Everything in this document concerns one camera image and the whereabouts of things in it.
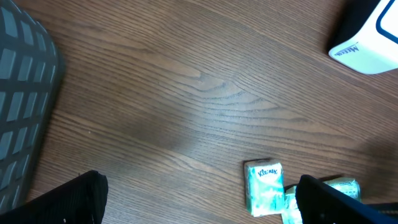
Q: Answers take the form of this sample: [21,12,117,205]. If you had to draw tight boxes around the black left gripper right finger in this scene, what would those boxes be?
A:
[295,175,397,224]

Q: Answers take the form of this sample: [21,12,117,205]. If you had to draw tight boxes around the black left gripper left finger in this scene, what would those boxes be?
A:
[1,170,108,224]

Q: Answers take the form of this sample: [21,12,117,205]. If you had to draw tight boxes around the teal wet wipes pack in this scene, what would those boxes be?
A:
[282,177,361,224]

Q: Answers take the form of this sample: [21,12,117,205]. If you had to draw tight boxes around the teal tissue pack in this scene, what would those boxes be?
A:
[244,159,285,217]

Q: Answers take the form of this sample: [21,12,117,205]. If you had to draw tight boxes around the white barcode scanner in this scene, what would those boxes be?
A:
[328,0,397,75]

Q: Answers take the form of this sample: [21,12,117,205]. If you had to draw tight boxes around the grey plastic mesh basket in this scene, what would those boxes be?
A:
[1,0,65,213]

